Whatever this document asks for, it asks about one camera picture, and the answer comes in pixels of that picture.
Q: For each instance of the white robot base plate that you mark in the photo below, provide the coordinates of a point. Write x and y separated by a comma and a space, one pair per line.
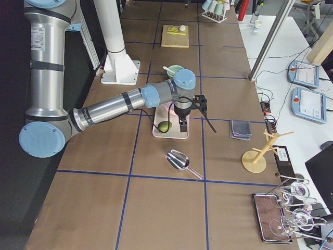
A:
123, 71

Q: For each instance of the red bottle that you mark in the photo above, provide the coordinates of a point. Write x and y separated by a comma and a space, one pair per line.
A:
243, 8

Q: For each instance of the aluminium frame post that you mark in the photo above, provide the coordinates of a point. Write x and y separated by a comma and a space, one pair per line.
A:
276, 26

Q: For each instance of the wooden mug tree stand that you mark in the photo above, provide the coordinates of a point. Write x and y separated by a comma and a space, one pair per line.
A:
253, 160

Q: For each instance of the black computer mouse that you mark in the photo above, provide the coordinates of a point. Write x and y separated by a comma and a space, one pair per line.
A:
326, 144

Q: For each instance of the blue teach pendant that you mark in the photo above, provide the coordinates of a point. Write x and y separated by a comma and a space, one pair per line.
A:
304, 74
309, 105

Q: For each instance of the green ceramic bowl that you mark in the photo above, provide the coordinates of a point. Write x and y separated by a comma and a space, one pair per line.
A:
174, 69

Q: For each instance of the cream plastic tray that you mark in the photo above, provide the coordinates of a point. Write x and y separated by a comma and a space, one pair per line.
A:
161, 114

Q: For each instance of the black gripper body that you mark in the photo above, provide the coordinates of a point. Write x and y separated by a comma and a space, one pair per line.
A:
182, 112

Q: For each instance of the folded grey cloth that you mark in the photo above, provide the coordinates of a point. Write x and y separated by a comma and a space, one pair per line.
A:
240, 129

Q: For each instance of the bamboo cutting board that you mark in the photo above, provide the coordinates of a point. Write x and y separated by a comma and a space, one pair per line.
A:
175, 41

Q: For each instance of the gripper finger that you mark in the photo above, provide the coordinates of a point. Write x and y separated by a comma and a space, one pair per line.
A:
183, 126

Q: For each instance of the far blue teach pendant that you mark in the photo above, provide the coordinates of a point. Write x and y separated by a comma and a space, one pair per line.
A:
304, 74

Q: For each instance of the black power strip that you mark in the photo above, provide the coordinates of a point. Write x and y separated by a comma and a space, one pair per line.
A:
270, 120

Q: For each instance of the white cup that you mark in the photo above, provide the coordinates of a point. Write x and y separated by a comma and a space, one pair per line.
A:
212, 6

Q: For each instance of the wine glass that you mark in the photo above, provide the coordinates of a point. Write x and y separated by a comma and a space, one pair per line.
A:
300, 223
295, 194

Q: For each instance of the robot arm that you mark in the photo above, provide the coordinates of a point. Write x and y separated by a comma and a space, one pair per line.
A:
48, 127

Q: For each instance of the black metal tray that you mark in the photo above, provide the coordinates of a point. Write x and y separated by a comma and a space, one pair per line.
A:
267, 209

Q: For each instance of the black monitor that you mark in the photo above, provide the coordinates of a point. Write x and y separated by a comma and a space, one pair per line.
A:
320, 169

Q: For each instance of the blue cup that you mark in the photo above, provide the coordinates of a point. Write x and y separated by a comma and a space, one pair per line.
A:
206, 4

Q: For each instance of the yellow plastic knife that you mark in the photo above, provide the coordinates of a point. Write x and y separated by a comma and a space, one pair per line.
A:
176, 33

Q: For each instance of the near blue teach pendant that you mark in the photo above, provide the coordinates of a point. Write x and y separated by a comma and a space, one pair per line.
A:
309, 105

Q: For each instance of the green cup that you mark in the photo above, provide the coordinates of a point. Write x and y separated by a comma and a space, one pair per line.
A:
218, 10

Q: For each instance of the upper wine glass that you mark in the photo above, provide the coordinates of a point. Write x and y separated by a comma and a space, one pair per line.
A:
295, 194

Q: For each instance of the white wire cup rack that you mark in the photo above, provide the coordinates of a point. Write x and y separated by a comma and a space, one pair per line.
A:
214, 17

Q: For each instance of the white plastic spoon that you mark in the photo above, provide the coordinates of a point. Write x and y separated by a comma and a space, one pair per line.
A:
168, 69

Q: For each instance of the metal ice scoop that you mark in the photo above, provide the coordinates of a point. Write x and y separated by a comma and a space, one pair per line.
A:
180, 161

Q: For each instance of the pink bowl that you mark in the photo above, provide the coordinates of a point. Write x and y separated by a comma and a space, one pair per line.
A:
169, 106

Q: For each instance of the paper cup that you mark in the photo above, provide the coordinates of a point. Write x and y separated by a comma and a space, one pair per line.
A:
256, 26

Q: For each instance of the lower wine glass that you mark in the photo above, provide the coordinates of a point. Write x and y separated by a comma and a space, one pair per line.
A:
300, 223

